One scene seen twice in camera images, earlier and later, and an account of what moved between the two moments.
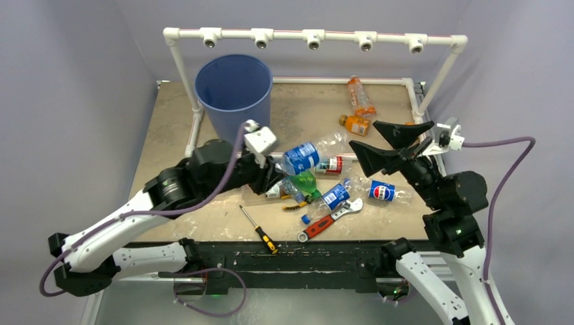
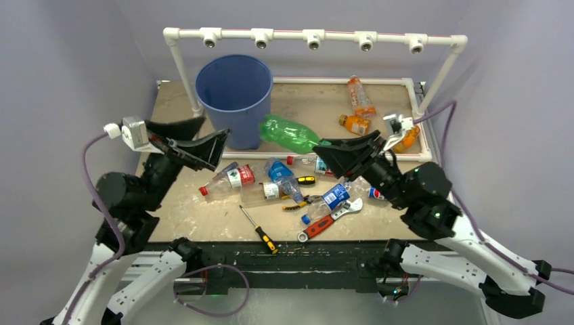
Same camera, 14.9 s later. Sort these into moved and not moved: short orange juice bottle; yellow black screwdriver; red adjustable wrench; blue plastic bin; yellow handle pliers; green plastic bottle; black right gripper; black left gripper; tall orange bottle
Moved: green plastic bottle; black right gripper; black left gripper
Not moved: short orange juice bottle; tall orange bottle; blue plastic bin; yellow handle pliers; yellow black screwdriver; red adjustable wrench
